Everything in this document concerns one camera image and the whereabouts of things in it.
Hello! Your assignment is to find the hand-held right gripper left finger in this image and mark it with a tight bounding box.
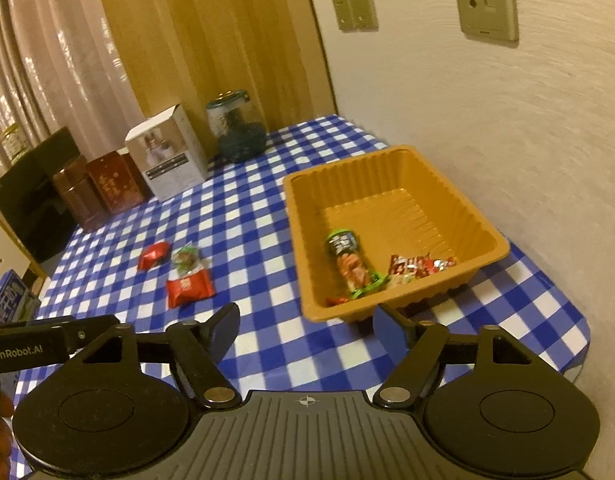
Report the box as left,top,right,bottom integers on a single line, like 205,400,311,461
80,302,240,408

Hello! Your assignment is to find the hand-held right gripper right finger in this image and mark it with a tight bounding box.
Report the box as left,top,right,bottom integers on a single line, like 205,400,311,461
373,306,533,408

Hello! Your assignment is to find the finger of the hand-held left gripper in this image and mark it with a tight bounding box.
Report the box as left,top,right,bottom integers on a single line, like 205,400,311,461
0,314,122,358

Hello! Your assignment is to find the red pillow snack packet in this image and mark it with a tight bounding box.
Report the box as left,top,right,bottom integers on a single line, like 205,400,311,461
166,266,216,310

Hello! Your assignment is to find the red and white snack packet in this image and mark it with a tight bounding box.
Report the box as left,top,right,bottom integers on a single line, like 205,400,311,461
389,254,431,278

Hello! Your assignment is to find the long green orange snack packet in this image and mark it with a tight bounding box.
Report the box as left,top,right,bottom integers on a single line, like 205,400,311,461
325,228,391,301

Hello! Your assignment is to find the small green candy packet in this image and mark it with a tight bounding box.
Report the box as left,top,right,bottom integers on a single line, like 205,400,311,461
171,242,202,277

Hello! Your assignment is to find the small shiny red candy packet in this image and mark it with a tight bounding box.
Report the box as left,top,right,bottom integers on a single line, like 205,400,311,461
140,241,172,272

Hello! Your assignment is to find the orange plastic tray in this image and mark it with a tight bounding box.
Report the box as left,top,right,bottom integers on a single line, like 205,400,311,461
282,145,511,324

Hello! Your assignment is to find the white cardboard box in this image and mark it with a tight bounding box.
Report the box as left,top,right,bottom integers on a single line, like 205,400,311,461
0,212,31,286

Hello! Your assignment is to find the blue checkered tablecloth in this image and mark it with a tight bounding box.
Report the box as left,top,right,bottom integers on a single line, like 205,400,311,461
12,115,593,406

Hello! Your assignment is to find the brown canister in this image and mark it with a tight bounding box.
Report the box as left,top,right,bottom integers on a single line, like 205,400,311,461
52,155,111,233

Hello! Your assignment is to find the black flat box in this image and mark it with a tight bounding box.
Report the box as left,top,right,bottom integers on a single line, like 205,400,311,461
0,126,83,266

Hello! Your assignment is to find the red patterned tin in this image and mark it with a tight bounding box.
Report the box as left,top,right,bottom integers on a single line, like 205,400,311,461
86,152,146,218

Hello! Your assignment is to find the white carton box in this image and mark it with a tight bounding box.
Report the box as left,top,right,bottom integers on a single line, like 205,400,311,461
125,104,209,201

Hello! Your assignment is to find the green lidded glass jar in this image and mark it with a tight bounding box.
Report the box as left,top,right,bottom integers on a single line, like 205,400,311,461
206,90,266,163

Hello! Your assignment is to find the bottle with yellow label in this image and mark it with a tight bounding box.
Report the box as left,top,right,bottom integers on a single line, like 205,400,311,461
0,124,28,163

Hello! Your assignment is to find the sheer pink curtain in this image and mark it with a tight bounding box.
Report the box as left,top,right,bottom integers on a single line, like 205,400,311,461
0,0,141,181

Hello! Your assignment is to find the yellow curtain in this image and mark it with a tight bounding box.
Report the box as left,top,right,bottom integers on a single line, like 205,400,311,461
90,0,338,161

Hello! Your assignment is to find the wall switch plate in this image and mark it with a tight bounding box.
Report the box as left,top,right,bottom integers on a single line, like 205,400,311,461
331,0,354,32
347,0,379,30

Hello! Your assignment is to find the large wall socket plate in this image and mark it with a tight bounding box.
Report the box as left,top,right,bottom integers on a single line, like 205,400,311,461
451,0,521,43

